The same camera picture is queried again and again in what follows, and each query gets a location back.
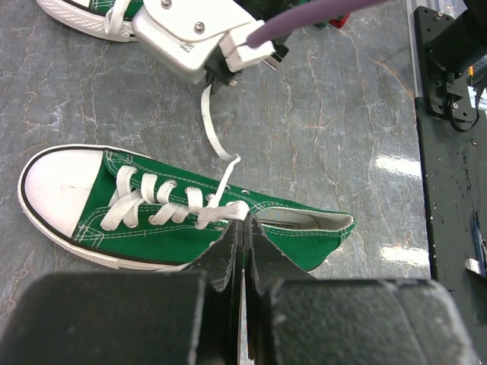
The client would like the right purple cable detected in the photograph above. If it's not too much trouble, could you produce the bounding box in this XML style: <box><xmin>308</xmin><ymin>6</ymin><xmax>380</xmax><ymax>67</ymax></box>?
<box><xmin>245</xmin><ymin>0</ymin><xmax>393</xmax><ymax>49</ymax></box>

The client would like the green sneaker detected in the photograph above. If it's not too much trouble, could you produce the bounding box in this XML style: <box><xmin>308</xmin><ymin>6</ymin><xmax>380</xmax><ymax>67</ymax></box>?
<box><xmin>18</xmin><ymin>144</ymin><xmax>355</xmax><ymax>271</ymax></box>
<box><xmin>37</xmin><ymin>0</ymin><xmax>143</xmax><ymax>43</ymax></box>

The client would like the dark green cloth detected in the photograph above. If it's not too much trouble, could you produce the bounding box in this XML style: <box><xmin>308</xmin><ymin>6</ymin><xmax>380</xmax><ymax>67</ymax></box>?
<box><xmin>314</xmin><ymin>22</ymin><xmax>328</xmax><ymax>29</ymax></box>

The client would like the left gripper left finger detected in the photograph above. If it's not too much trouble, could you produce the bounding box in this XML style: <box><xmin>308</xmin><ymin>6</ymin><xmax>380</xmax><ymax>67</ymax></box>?
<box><xmin>1</xmin><ymin>222</ymin><xmax>244</xmax><ymax>364</ymax></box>

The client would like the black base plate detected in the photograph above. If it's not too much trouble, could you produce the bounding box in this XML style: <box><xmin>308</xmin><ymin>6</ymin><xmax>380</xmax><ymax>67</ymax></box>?
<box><xmin>412</xmin><ymin>5</ymin><xmax>487</xmax><ymax>305</ymax></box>

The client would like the white tape scrap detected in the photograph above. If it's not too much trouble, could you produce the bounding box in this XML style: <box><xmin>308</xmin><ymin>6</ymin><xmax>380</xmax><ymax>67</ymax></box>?
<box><xmin>465</xmin><ymin>258</ymin><xmax>486</xmax><ymax>278</ymax></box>

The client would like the red cloth under green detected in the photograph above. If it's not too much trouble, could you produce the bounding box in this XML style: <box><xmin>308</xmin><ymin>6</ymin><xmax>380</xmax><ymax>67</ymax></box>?
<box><xmin>328</xmin><ymin>14</ymin><xmax>350</xmax><ymax>29</ymax></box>

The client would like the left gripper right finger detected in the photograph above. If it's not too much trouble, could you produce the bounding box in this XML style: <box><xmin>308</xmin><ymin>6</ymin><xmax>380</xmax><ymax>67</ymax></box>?
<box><xmin>243</xmin><ymin>216</ymin><xmax>480</xmax><ymax>364</ymax></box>

